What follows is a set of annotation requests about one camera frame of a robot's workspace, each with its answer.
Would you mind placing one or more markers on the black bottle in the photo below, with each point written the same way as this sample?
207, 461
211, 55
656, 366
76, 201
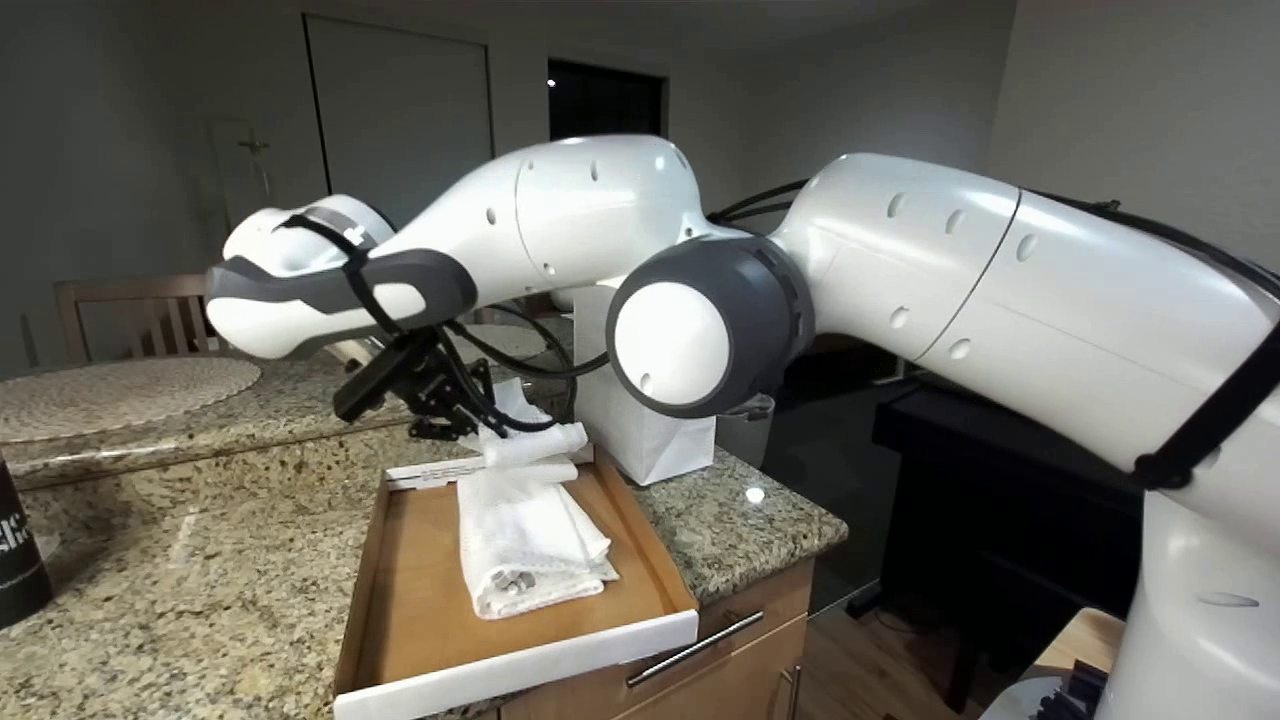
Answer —
18, 562

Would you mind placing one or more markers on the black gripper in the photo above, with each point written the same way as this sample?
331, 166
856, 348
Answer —
394, 378

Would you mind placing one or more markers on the large round woven placemat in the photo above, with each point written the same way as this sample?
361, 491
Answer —
105, 392

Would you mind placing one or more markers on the wooden drawer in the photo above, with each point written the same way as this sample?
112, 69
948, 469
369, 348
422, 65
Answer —
414, 603

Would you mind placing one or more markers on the light wooden table corner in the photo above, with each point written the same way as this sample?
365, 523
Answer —
1081, 642

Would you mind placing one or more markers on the folded white towel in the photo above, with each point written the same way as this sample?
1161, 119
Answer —
533, 547

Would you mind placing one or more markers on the wooden dining chair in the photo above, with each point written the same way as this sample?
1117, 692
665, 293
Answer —
122, 286

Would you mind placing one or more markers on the black upright piano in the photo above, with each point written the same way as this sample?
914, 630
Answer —
984, 535

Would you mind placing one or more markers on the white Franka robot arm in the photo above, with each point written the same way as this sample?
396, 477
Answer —
1000, 293

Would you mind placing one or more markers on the grey trash bin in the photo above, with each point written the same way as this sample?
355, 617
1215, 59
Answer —
747, 436

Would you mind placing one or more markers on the dark window opening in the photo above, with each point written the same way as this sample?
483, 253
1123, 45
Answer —
605, 103

